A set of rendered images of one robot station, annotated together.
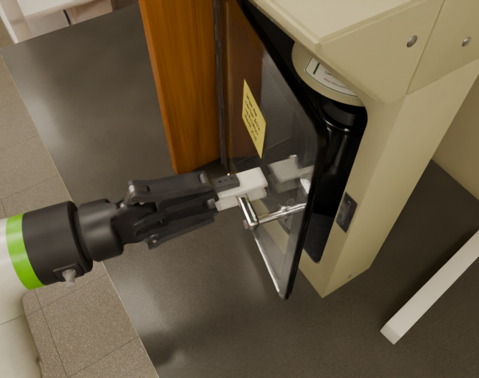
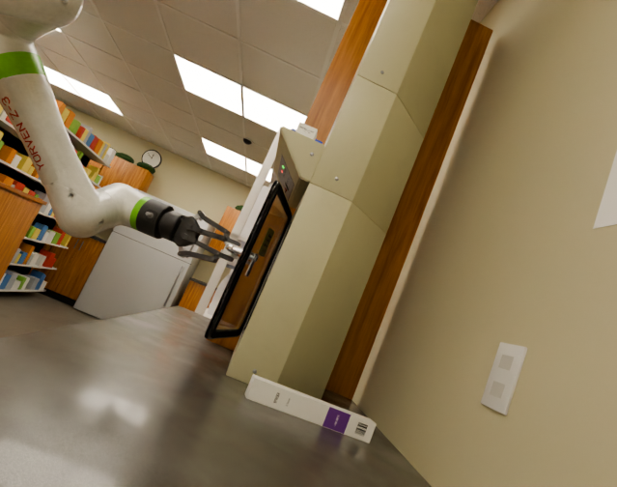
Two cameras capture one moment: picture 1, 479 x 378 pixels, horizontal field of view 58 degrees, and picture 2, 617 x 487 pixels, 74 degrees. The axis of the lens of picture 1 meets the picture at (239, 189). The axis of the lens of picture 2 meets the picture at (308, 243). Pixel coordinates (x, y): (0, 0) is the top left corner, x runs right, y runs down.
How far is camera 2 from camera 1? 0.97 m
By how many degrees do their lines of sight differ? 68
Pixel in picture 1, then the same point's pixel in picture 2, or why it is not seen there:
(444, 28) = (325, 160)
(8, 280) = (133, 200)
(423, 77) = (318, 179)
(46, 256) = (153, 203)
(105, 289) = not seen: outside the picture
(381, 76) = (299, 158)
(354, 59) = (291, 141)
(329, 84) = not seen: hidden behind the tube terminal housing
